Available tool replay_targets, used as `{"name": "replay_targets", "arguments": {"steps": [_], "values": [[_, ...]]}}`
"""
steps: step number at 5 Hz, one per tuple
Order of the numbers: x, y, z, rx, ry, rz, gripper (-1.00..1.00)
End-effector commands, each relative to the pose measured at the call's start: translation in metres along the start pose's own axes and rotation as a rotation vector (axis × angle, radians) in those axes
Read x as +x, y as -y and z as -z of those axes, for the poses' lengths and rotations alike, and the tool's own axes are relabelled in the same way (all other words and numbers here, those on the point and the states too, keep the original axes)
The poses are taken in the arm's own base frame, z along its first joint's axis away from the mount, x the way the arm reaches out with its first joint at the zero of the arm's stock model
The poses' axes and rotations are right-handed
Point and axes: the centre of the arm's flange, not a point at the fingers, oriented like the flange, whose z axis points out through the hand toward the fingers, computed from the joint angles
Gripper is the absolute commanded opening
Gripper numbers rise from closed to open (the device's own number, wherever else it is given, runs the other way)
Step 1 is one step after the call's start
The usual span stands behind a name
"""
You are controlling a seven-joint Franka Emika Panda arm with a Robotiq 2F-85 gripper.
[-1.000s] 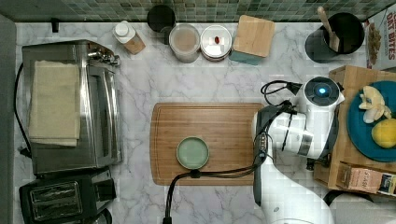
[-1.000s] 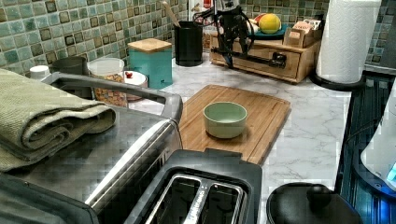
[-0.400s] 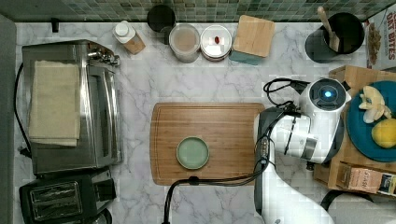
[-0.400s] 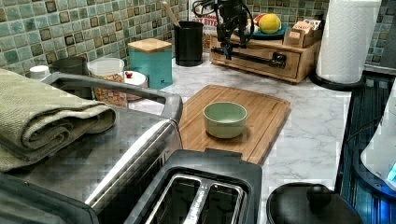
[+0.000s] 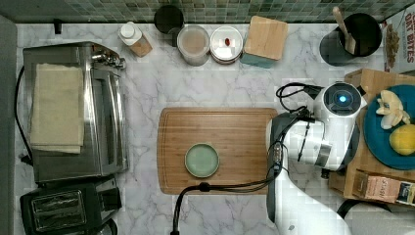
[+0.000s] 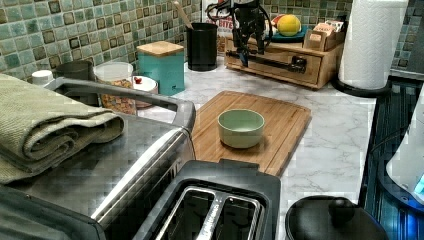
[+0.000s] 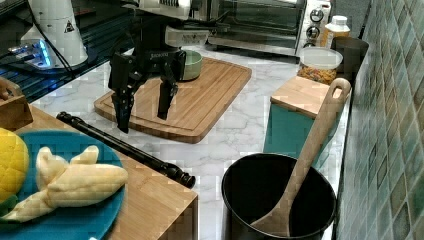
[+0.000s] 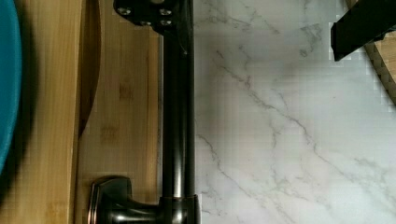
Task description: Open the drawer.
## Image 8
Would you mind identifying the blue plate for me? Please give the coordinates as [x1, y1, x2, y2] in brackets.
[0, 0, 22, 171]

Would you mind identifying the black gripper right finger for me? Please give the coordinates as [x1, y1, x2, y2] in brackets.
[331, 0, 396, 62]

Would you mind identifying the bamboo wooden drawer box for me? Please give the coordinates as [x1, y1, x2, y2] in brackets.
[1, 0, 159, 224]

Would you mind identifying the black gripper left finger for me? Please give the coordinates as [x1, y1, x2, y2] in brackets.
[113, 0, 193, 53]

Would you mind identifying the bamboo cutting board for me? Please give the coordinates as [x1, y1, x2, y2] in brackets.
[345, 0, 396, 105]

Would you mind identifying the dark bronze drawer handle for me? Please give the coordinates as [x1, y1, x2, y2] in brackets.
[87, 37, 201, 224]

